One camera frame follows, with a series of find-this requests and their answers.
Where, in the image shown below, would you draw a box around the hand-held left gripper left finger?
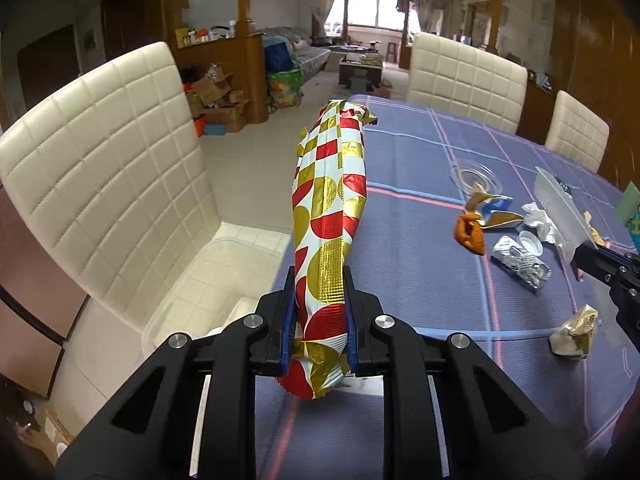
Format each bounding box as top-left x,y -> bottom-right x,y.
54,265 -> 299,480

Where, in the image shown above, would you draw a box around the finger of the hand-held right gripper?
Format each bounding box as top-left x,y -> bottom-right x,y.
595,243 -> 640,272
572,243 -> 627,287

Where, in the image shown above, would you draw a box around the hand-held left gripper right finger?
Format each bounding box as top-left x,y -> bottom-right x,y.
342,266 -> 586,480

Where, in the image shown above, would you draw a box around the translucent white plastic bag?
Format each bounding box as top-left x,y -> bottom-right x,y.
532,166 -> 601,267

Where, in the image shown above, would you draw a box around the small clear plastic cup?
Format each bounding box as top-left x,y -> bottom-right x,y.
517,230 -> 544,257

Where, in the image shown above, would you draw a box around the clear plastic storage bin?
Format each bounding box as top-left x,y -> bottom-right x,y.
141,224 -> 301,480

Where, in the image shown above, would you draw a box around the red gold checkered foil wrapper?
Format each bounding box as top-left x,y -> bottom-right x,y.
276,99 -> 379,400

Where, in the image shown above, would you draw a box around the green printed card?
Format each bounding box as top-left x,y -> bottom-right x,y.
616,182 -> 640,252

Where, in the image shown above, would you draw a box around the cream gold snack wrapper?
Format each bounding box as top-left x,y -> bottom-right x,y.
549,305 -> 599,359

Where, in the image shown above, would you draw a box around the white crumpled tissue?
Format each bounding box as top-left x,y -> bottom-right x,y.
522,202 -> 563,246

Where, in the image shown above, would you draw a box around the silver foil wrapper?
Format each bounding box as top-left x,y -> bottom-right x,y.
491,235 -> 552,292

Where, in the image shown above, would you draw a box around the blue plaid tablecloth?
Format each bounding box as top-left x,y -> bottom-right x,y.
255,94 -> 640,480

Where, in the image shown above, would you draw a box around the blue gold torn wrapper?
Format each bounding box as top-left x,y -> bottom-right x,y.
465,182 -> 525,229

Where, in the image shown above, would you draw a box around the orange crumpled wrapper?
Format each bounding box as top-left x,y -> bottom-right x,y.
454,212 -> 487,256

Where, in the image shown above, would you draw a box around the narrow white quilted chair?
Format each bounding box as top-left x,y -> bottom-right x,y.
545,90 -> 611,173

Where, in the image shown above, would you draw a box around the clear plastic lid on table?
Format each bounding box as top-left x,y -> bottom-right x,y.
450,158 -> 501,193

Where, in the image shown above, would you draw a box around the wooden sideboard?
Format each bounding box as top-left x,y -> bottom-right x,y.
520,80 -> 557,146

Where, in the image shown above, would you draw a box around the open cardboard box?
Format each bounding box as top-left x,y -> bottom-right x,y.
202,91 -> 251,133
192,74 -> 234,106

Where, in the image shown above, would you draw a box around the wide white quilted chair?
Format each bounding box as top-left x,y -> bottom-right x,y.
406,31 -> 529,135

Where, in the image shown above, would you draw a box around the colourful printed bag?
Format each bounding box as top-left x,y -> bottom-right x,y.
267,70 -> 304,112

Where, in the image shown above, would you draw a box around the curved wooden partition counter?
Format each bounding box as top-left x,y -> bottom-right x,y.
175,32 -> 267,133

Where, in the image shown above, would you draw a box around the large white quilted chair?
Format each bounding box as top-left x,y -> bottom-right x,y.
0,41 -> 296,411

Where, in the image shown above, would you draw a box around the brown glossy cabinet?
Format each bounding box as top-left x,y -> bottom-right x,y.
0,187 -> 92,401

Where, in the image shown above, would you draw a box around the dark coffee table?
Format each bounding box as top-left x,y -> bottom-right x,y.
339,55 -> 384,87

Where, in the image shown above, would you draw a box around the flat cardboard box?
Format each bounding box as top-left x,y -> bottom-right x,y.
20,406 -> 74,467

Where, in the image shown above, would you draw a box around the dark blue bag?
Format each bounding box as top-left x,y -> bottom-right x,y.
265,42 -> 297,73

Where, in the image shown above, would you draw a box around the grey sofa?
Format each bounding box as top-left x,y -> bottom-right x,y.
262,27 -> 332,81

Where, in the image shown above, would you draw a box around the row of bottles and jars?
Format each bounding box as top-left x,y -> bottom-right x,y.
176,22 -> 237,50

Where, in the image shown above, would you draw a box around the patterned curtain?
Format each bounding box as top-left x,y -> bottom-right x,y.
300,0 -> 347,36

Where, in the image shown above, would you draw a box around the bright window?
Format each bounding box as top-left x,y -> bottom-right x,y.
347,0 -> 407,29

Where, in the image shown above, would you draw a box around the dark wooden door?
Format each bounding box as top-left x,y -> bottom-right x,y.
16,25 -> 81,107

